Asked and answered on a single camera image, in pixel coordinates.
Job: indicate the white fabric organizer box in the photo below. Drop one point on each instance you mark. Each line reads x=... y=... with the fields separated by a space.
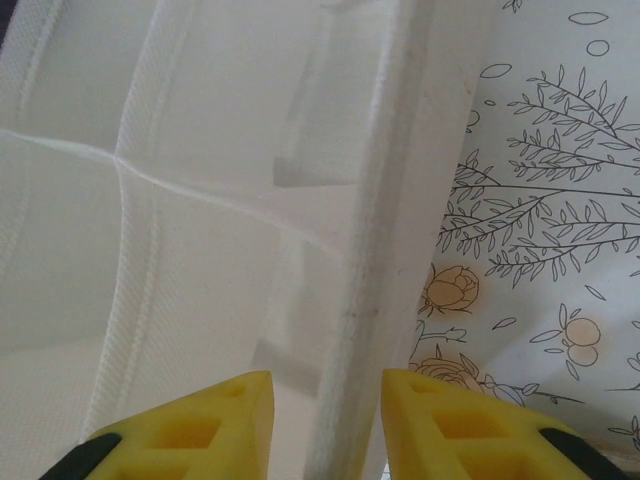
x=200 y=200

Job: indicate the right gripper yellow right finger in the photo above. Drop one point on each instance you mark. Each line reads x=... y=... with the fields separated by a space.
x=460 y=440

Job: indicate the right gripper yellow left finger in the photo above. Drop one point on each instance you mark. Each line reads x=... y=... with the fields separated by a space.
x=190 y=440

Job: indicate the floral tablecloth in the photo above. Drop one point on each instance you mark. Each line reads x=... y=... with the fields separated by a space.
x=550 y=200

